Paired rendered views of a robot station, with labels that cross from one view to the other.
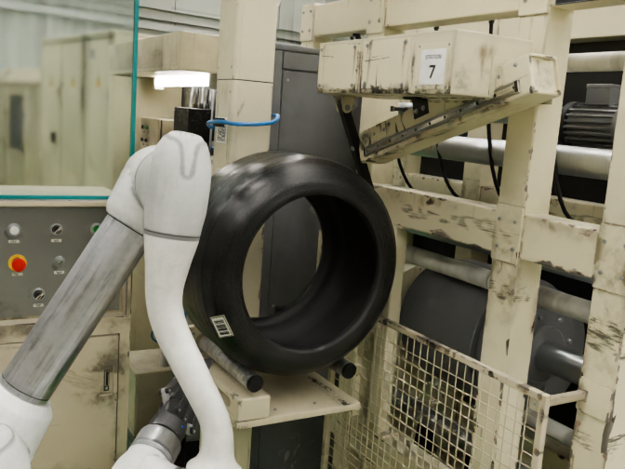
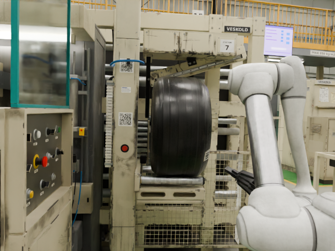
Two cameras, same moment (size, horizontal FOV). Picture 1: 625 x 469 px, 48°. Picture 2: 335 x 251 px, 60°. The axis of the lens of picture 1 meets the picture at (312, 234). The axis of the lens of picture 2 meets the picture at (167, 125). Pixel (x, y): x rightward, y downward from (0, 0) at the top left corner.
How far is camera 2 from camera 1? 2.00 m
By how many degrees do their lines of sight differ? 63
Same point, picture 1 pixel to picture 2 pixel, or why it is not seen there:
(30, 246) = (40, 146)
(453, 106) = (210, 62)
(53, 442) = not seen: outside the picture
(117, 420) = not seen: outside the picture
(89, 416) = not seen: outside the picture
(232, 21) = (134, 8)
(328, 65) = (153, 40)
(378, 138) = (164, 74)
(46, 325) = (276, 150)
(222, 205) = (202, 97)
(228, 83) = (132, 40)
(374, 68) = (190, 44)
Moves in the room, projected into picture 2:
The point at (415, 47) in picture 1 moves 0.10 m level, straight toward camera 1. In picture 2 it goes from (215, 38) to (230, 36)
